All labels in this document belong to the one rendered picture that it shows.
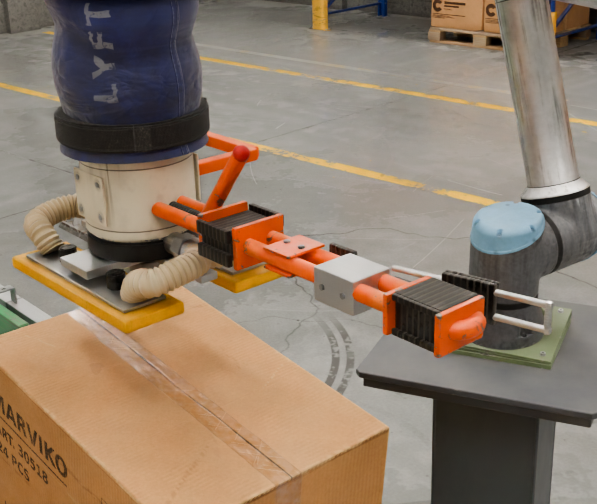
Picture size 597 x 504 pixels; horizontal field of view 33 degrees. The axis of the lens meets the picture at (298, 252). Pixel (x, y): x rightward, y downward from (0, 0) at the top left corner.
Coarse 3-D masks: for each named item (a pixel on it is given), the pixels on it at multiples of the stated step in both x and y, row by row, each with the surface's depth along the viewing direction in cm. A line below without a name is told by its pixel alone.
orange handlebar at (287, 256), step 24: (216, 144) 179; (240, 144) 174; (216, 168) 167; (168, 216) 144; (192, 216) 141; (288, 240) 129; (312, 240) 129; (288, 264) 125; (312, 264) 123; (360, 288) 116; (384, 288) 119; (480, 312) 110; (456, 336) 107
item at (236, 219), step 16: (224, 208) 138; (240, 208) 140; (256, 208) 139; (208, 224) 133; (224, 224) 135; (240, 224) 135; (256, 224) 132; (272, 224) 134; (208, 240) 135; (224, 240) 131; (240, 240) 131; (256, 240) 133; (208, 256) 135; (224, 256) 132; (240, 256) 132
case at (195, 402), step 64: (64, 320) 180; (192, 320) 182; (0, 384) 168; (64, 384) 162; (128, 384) 163; (192, 384) 164; (256, 384) 165; (320, 384) 166; (0, 448) 177; (64, 448) 154; (128, 448) 148; (192, 448) 149; (256, 448) 150; (320, 448) 151; (384, 448) 157
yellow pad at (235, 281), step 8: (256, 264) 154; (264, 264) 155; (224, 272) 153; (232, 272) 151; (240, 272) 153; (248, 272) 152; (256, 272) 152; (264, 272) 153; (272, 272) 153; (216, 280) 153; (224, 280) 151; (232, 280) 150; (240, 280) 150; (248, 280) 151; (256, 280) 152; (264, 280) 153; (272, 280) 154; (232, 288) 150; (240, 288) 150; (248, 288) 151
